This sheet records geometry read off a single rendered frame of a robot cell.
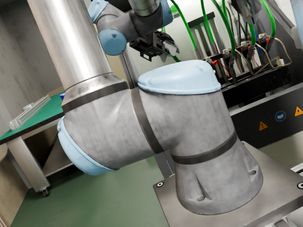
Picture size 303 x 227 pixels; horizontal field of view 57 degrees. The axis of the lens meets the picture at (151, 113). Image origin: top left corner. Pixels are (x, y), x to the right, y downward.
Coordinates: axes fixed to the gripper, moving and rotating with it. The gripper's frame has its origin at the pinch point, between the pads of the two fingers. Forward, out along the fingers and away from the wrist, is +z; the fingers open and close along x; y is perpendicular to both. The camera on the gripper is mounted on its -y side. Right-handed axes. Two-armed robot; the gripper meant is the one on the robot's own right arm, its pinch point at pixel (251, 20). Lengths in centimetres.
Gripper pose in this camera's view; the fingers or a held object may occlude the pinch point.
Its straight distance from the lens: 98.0
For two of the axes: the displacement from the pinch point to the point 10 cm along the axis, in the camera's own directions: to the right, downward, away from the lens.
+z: 3.9, 8.8, 2.7
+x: 9.2, -3.8, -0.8
